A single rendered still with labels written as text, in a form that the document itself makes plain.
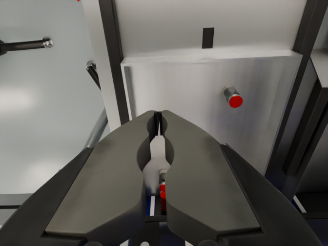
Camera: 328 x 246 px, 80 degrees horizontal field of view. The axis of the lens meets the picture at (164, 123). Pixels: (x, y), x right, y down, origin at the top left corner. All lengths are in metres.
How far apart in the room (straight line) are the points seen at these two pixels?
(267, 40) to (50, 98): 1.37
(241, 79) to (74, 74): 1.15
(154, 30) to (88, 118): 1.23
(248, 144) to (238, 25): 0.23
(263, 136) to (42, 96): 1.38
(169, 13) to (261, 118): 0.25
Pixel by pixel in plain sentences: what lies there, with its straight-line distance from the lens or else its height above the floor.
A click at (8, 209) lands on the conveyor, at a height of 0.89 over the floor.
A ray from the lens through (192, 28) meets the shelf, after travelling 0.33.
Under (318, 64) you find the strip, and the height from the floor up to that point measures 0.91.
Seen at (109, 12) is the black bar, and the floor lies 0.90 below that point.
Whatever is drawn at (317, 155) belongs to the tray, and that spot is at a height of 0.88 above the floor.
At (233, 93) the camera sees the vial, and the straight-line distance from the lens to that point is 0.33.
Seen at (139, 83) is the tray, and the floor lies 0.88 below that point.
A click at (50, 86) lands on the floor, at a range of 1.49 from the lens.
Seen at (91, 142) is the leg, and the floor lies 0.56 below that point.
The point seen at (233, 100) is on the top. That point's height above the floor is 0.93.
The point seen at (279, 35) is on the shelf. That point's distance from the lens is 0.37.
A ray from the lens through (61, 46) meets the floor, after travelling 1.36.
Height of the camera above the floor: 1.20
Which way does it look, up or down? 58 degrees down
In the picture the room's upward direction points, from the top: 180 degrees counter-clockwise
